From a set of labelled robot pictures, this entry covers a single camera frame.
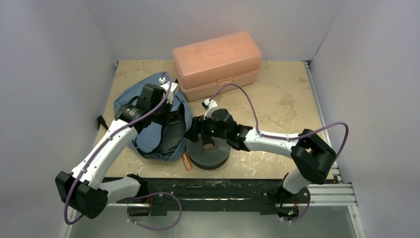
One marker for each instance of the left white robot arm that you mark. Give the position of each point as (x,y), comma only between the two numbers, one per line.
(83,188)

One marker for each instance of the black aluminium base frame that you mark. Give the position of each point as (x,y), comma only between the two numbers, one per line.
(236,195)

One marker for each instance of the pink plastic storage box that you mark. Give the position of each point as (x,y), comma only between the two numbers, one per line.
(204,67)

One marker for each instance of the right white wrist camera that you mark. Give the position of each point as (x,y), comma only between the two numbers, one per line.
(210,106)

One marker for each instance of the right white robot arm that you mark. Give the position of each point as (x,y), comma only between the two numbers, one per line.
(312,156)

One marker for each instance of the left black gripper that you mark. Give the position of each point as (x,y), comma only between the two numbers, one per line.
(164,120)

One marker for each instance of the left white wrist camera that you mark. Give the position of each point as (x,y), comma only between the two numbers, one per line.
(170,89)

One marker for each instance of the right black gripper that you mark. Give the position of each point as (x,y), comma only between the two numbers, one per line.
(199,127)

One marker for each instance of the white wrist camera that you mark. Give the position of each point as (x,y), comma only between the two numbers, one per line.
(170,89)
(210,106)

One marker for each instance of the copper coloured marker pen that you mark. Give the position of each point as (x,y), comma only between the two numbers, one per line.
(186,161)

